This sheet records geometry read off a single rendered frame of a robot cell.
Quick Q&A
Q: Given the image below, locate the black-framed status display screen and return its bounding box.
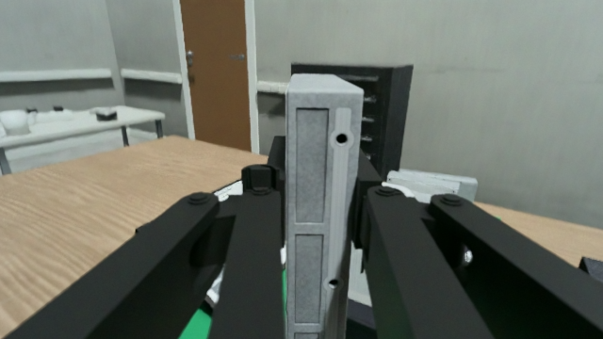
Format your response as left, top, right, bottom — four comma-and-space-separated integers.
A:
135, 179, 285, 315

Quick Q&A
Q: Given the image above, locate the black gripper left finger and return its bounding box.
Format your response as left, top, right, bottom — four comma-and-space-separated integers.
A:
1, 136, 285, 339

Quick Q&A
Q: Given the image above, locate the green mat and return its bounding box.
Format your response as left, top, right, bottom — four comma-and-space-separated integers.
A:
179, 304, 212, 339

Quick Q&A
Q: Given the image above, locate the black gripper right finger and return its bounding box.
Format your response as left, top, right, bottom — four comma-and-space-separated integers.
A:
352, 147, 603, 339

